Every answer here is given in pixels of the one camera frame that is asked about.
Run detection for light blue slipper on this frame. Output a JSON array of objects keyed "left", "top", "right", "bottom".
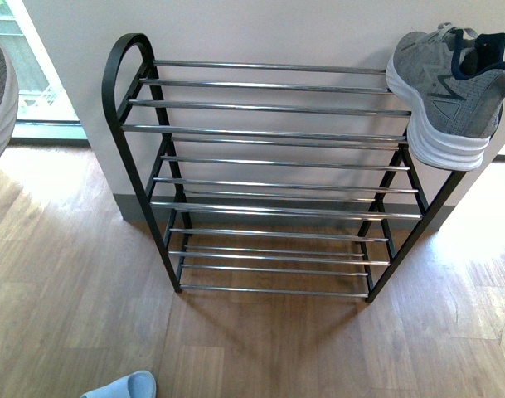
[{"left": 80, "top": 371, "right": 157, "bottom": 398}]

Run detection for black metal shoe rack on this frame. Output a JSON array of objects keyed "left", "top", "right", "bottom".
[{"left": 101, "top": 33, "right": 464, "bottom": 302}]

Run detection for window with dark frame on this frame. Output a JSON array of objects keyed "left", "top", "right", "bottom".
[{"left": 0, "top": 1, "right": 90, "bottom": 148}]

